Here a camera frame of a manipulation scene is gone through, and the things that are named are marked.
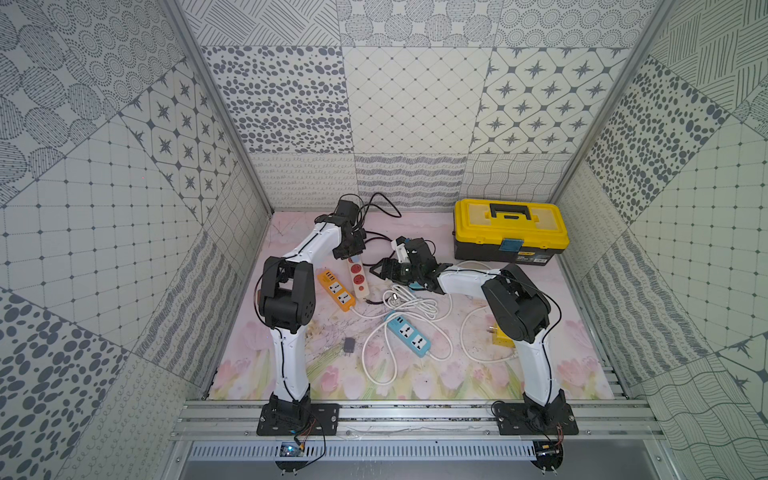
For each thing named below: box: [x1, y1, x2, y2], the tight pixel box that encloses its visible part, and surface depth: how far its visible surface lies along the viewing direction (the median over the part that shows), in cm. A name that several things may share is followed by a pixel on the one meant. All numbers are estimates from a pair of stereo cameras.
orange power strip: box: [318, 270, 356, 312], surface depth 97 cm
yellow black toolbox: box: [453, 199, 570, 266], surface depth 97 cm
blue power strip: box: [384, 311, 432, 358], surface depth 88 cm
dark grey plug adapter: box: [343, 337, 355, 353], surface depth 88 cm
